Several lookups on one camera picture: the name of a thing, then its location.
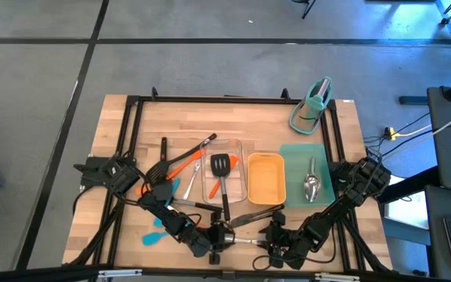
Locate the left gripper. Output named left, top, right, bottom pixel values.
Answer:
left=193, top=219, right=236, bottom=266

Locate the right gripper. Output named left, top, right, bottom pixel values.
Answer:
left=263, top=211, right=319, bottom=271

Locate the black spatula steel shaft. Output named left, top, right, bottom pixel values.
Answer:
left=150, top=181, right=224, bottom=213

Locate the small orange spatula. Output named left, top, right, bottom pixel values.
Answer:
left=208, top=154, right=241, bottom=200

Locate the steel scoop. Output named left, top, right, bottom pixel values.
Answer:
left=302, top=157, right=323, bottom=204

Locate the black slotted turner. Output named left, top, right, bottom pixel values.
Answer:
left=209, top=153, right=233, bottom=223

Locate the clear plastic bin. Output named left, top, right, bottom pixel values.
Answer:
left=200, top=138, right=249, bottom=205

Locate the yellow plastic bin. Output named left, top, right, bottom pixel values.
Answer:
left=247, top=152, right=287, bottom=206

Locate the teal plastic tray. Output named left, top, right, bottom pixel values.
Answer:
left=279, top=143, right=337, bottom=208

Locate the long orange spatula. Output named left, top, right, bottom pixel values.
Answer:
left=135, top=147, right=205, bottom=196

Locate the black slotted spoon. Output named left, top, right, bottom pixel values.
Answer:
left=146, top=132, right=218, bottom=187

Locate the white panel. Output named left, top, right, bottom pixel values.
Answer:
left=384, top=175, right=426, bottom=233

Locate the blue-grey desk foot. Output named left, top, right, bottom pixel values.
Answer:
left=399, top=95, right=430, bottom=106

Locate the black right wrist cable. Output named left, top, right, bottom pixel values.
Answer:
left=251, top=230, right=337, bottom=272

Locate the black aluminium table frame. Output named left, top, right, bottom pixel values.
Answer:
left=61, top=86, right=394, bottom=275

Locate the yellow cable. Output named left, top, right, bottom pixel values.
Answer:
left=384, top=124, right=433, bottom=141

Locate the black frame beam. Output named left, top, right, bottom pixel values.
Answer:
left=0, top=264, right=371, bottom=282

